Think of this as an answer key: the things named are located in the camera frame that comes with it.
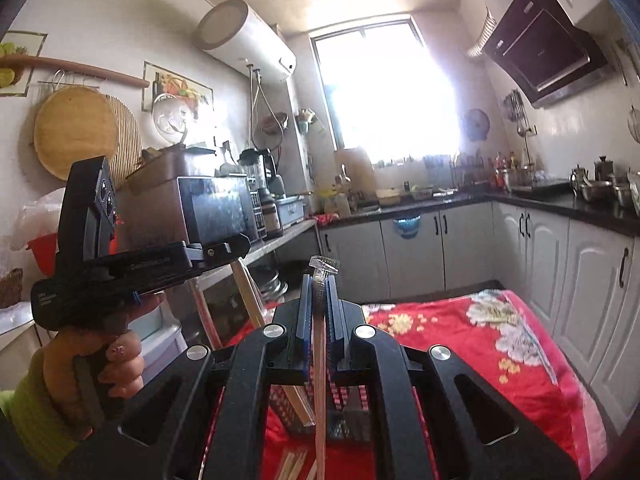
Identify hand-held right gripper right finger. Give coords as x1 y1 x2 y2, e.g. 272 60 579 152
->
325 275 581 480

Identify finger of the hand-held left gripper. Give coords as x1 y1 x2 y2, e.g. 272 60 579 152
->
186 236 252 274

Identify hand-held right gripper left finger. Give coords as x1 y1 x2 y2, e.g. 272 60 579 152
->
60 274 316 480

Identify plastic-wrapped chopsticks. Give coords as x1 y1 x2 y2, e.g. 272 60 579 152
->
231 259 315 428
309 255 342 480

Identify black mesh utensil holder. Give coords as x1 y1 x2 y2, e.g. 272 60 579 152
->
269 384 372 442

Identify person's left forearm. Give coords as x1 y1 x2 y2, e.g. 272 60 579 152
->
0 345 81 480

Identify person's left hand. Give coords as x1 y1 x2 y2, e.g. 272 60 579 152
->
42 292 166 442

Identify red plastic basin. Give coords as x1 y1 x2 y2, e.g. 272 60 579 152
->
25 231 64 287

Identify stacked steel pots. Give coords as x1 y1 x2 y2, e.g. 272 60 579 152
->
254 266 292 307

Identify silver microwave oven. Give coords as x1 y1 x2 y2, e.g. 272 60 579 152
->
116 174 269 257

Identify steel shelf table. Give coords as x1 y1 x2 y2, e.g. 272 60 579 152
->
197 216 321 311

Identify dark bottle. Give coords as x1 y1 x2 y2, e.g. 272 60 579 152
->
257 194 284 239

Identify clear plastic bag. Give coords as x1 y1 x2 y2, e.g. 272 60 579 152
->
10 187 69 252

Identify wicker basket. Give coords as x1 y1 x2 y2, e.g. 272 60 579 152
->
0 267 25 309

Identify grey metal box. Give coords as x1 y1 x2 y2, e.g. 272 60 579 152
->
275 195 307 227

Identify black blender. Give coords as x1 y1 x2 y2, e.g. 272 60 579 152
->
238 147 287 202

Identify white plastic bin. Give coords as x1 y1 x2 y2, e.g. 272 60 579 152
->
126 302 184 367

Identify brown kitchen appliance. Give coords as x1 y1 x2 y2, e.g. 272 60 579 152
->
125 144 222 196

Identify white plastic jug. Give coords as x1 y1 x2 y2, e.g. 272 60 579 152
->
322 189 351 216

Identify blue hanging bowl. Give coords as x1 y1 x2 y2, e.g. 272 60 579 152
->
392 216 422 239

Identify red floral blanket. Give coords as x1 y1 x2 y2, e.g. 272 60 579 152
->
200 287 608 480

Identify round bamboo mat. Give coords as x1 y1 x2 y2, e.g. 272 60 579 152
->
102 92 144 189

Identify round wooden cutting board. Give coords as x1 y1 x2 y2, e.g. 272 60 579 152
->
33 85 119 182

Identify wooden chopsticks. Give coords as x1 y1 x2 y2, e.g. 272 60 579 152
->
290 451 320 480
272 451 295 480

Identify grey cutlery caddy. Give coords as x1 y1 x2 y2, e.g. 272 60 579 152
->
422 153 454 174

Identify wooden rolling pin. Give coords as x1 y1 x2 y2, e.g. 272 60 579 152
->
0 55 151 89

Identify dish rack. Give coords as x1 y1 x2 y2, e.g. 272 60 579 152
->
452 155 494 187

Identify white water heater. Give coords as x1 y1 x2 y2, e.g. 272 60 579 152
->
192 0 297 83

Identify condiment bottles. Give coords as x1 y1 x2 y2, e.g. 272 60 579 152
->
494 150 522 172

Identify steel pot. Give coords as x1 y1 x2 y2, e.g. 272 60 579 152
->
500 165 537 189

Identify kitchen window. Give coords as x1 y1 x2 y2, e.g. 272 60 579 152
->
309 16 465 155

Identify black gas stove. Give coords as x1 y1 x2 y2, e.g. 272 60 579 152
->
510 179 574 197

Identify white lower kitchen cabinets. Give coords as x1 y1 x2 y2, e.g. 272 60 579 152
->
317 199 640 437

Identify hanging kitchen tools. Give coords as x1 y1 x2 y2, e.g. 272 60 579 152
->
502 88 531 137

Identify black range hood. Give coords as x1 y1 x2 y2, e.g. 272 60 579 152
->
479 0 617 109

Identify wall-mounted cup holder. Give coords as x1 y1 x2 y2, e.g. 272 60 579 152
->
297 107 326 136

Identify water heater hoses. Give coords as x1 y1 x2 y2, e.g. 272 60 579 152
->
248 64 275 128

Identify fruit wall poster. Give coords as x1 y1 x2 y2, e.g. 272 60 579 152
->
0 31 49 97
142 61 214 122

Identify round wall fan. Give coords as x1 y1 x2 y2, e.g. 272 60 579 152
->
462 108 491 142

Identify silver exhaust duct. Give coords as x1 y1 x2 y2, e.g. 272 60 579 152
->
465 11 497 59

